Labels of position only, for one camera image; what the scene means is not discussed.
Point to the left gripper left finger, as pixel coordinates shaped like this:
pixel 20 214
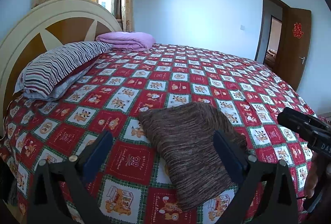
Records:
pixel 47 203

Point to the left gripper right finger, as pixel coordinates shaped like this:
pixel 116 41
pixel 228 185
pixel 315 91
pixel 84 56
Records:
pixel 278 203

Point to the brown striped knit sweater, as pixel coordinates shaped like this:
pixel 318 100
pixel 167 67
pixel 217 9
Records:
pixel 183 136

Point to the person's right hand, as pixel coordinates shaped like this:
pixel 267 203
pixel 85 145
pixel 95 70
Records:
pixel 313 177

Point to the brown wooden door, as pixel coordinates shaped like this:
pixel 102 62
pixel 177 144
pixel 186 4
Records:
pixel 292 52

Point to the striped pillow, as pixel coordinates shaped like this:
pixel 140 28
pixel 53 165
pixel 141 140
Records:
pixel 42 75

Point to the red paper door decoration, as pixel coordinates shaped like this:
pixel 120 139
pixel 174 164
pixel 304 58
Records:
pixel 297 30

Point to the red checkered bed sheet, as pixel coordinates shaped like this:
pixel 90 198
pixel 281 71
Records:
pixel 133 185

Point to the folded purple blanket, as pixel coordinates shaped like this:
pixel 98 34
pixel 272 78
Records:
pixel 134 41

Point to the cream and brown headboard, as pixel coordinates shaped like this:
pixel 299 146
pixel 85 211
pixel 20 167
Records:
pixel 46 27

